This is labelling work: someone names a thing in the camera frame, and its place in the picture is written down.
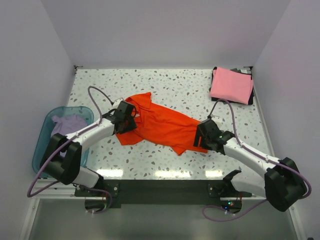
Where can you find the lavender t shirt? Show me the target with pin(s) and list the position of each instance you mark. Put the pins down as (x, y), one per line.
(67, 124)

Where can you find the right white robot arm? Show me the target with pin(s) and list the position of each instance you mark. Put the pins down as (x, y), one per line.
(280, 183)

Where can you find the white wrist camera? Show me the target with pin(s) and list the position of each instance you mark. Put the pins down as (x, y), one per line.
(217, 120)
(117, 103)

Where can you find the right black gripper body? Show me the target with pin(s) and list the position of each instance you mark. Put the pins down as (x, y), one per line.
(204, 140)

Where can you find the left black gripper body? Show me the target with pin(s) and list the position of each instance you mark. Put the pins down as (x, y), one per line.
(130, 125)

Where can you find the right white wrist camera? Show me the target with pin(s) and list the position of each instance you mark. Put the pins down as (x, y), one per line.
(217, 120)

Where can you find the orange t shirt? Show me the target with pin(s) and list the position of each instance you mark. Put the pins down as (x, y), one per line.
(161, 125)

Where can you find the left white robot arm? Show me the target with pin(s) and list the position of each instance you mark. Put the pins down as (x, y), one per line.
(62, 157)

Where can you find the teal plastic basket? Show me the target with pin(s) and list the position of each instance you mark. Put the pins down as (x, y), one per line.
(48, 125)

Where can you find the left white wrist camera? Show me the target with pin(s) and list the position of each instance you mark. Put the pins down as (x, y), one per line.
(117, 103)

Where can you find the pink folded t shirt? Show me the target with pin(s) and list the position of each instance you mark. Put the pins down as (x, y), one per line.
(231, 83)

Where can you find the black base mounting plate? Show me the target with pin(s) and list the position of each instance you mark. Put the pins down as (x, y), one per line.
(159, 192)

